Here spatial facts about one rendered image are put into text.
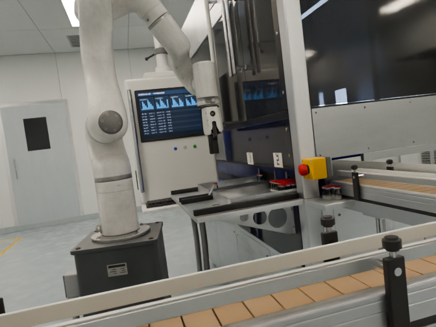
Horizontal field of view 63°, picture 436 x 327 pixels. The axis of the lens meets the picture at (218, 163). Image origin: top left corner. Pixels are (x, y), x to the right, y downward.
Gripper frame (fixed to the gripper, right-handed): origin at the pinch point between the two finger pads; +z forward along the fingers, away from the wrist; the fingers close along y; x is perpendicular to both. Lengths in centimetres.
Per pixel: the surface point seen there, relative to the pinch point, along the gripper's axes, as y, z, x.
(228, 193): 19.6, 20.8, -8.9
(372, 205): -35, 23, -39
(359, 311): -95, 18, 9
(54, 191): 543, 52, 158
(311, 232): -12.4, 34.7, -29.6
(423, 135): -12, 5, -83
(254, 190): 19.8, 21.2, -21.0
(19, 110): 543, -92, 193
